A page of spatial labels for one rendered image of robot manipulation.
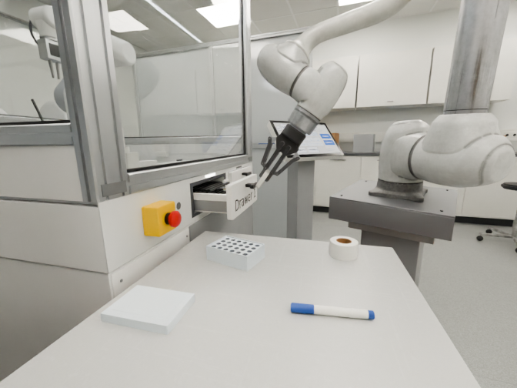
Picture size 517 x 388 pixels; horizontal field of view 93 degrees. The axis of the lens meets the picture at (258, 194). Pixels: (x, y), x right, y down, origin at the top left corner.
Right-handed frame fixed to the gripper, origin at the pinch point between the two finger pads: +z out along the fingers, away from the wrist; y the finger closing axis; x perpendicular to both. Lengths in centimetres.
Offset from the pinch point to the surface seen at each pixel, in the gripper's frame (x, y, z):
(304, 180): -94, -14, 8
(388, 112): -355, -60, -110
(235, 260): 32.0, -9.3, 11.5
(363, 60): -322, 17, -140
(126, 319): 54, -1, 18
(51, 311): 47, 17, 42
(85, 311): 47, 10, 35
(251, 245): 26.4, -10.3, 9.0
